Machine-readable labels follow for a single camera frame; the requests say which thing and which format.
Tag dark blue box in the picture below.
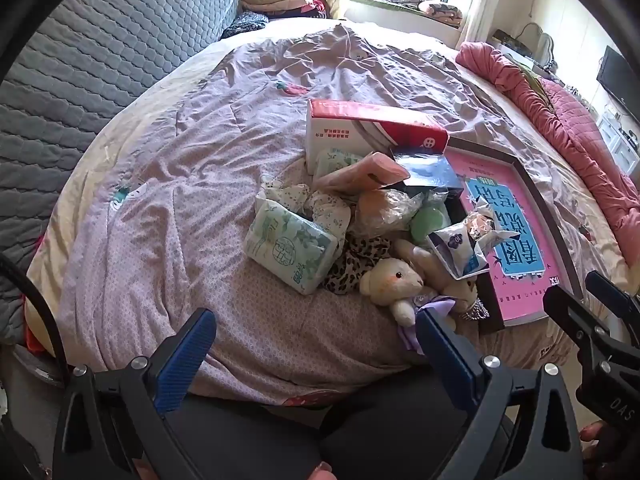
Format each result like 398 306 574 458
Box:
389 146 468 226

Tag pink quilt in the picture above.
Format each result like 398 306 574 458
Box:
455 41 640 261

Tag white floral cloth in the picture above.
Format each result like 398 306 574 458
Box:
260 175 353 241

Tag green round sponge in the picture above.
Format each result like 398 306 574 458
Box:
410 187 453 242

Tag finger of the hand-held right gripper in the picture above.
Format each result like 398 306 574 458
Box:
542 285 626 361
585 270 640 318

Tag lilac printed quilt cover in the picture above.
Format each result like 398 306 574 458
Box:
27 22 631 411

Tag beige plush toy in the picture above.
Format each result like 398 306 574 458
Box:
392 237 488 321

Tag lavender cloth bow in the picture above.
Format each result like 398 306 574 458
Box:
397 294 458 353

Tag bun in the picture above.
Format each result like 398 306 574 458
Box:
356 187 426 238

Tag shallow cardboard box pink inside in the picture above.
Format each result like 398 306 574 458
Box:
440 136 586 336

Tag bed with cream sheet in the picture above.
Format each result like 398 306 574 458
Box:
22 17 631 376

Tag pink tissue pack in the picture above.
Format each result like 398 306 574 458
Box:
312 152 411 196

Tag large green leaf tissue pack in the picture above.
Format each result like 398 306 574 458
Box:
243 192 338 296

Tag red cloth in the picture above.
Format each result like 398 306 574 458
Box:
22 327 51 353

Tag black television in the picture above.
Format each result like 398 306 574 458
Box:
596 45 640 121

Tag cream curtain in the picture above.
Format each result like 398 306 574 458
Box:
460 0 501 46

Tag dark floral pillow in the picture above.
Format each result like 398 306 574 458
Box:
220 10 271 40

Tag olive green cloth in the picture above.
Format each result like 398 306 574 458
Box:
510 57 556 111

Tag grey quilted headboard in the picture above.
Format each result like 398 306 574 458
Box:
0 0 241 346

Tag small mint green tissue pack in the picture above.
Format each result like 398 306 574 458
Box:
314 149 366 181

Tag white drawer cabinet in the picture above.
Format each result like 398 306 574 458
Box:
597 110 640 171

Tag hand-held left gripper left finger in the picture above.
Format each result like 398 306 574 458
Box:
52 307 218 480

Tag crumpled clear wrapper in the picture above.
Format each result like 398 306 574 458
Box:
465 197 521 246

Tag person's right hand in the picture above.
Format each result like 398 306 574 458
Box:
580 420 640 480

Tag red and white tissue box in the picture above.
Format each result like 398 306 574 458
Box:
306 98 449 176

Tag white packet with blue print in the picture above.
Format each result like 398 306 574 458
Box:
427 222 493 281

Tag black cable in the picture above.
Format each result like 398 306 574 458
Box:
0 252 68 376

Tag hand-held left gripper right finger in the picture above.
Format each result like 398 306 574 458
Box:
415 307 586 480

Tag patterned bedding on window seat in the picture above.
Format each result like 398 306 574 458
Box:
350 0 463 23

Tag leopard print scrunchie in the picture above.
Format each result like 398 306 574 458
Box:
322 232 396 296

